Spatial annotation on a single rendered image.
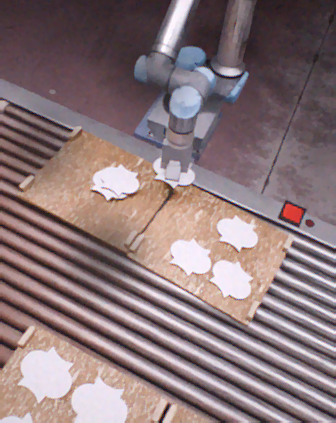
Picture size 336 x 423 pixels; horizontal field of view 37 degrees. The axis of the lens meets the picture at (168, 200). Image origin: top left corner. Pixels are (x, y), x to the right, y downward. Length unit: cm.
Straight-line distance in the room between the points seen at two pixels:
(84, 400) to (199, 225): 63
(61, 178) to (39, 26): 238
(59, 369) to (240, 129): 224
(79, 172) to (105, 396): 73
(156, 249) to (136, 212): 15
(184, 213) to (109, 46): 231
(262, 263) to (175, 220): 30
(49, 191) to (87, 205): 13
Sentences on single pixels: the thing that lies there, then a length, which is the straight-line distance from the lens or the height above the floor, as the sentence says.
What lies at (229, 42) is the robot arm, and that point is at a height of 131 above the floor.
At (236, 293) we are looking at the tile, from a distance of 148.
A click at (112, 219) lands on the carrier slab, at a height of 94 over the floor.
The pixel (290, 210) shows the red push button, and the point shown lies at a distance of 172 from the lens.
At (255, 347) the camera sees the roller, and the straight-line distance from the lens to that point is 147.
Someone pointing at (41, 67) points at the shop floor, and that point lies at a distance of 358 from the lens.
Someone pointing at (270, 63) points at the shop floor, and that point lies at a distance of 383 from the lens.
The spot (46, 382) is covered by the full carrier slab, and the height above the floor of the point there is 95.
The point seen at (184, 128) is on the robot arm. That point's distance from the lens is 134.
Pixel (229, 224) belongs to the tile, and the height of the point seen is 95.
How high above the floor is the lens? 225
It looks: 53 degrees down
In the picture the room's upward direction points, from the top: 9 degrees clockwise
